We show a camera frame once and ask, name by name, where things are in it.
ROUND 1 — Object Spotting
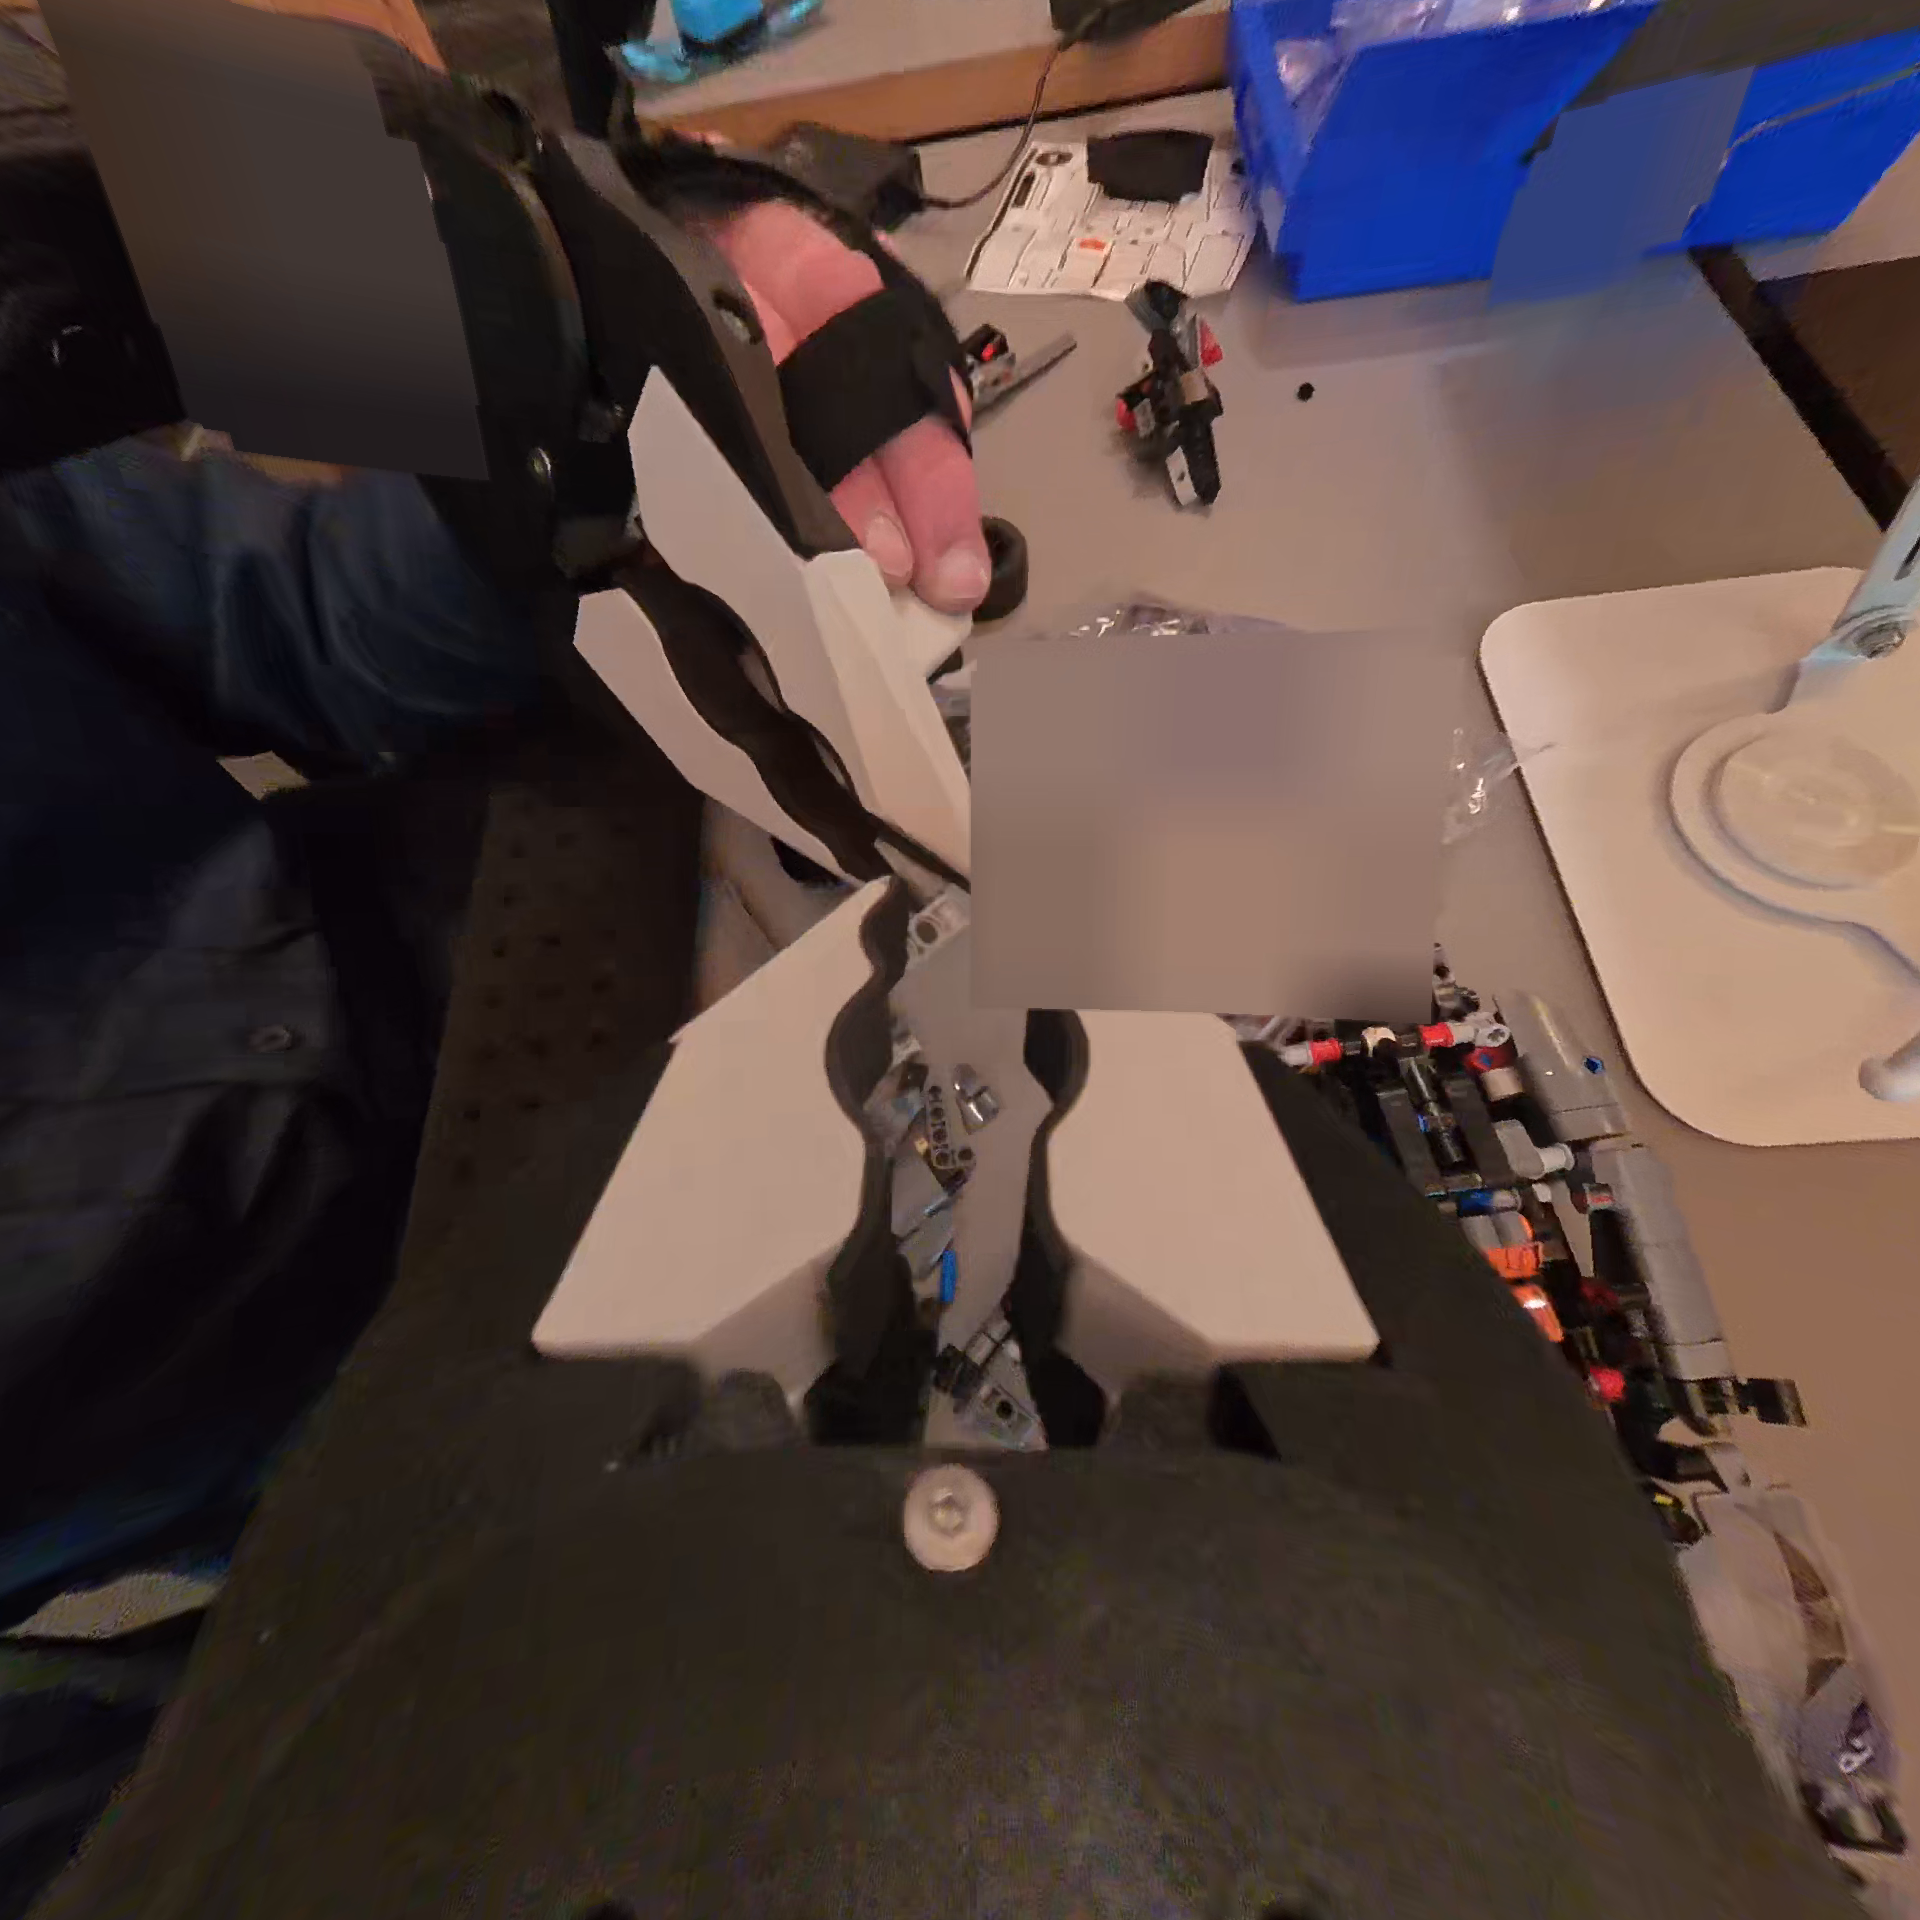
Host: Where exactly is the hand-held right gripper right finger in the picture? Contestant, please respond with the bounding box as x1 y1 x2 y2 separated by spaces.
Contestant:
1019 1008 1383 1420

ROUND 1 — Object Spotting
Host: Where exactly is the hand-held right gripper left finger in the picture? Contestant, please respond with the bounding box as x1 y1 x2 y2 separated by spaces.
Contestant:
533 878 917 1426

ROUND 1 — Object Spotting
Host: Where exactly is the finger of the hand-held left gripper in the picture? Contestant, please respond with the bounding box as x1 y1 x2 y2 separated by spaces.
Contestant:
625 364 981 889
574 586 890 888

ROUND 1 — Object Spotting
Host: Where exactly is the lego car chassis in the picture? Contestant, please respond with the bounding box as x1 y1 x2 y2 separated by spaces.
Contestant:
1230 945 1813 1494

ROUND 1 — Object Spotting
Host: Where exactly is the small black lego assembly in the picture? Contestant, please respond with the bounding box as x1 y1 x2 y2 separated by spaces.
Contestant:
1117 281 1227 507

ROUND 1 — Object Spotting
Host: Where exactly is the plastic bag of lego parts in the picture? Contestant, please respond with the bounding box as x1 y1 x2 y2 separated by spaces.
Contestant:
1036 598 1549 846

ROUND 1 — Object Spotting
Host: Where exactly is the lego sticker sheet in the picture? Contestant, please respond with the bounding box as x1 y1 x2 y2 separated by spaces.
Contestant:
966 132 1258 300

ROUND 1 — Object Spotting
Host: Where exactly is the person's left hand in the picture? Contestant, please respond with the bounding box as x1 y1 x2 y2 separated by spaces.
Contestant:
727 200 994 617

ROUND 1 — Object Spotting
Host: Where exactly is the small blue pad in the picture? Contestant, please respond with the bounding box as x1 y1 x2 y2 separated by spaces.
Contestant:
618 0 825 81

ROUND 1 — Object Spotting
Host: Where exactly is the white book stand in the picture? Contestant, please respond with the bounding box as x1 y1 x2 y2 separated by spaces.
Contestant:
1476 481 1920 1153

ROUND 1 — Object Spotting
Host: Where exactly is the person's dark blue jacket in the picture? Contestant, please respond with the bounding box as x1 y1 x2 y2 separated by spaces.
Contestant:
0 435 511 1629

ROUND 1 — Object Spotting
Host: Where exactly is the blue plastic bin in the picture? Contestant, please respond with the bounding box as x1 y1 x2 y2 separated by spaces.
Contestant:
1227 0 1920 304

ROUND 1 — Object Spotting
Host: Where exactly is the black cable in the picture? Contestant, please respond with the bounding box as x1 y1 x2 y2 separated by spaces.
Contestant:
901 36 1062 216

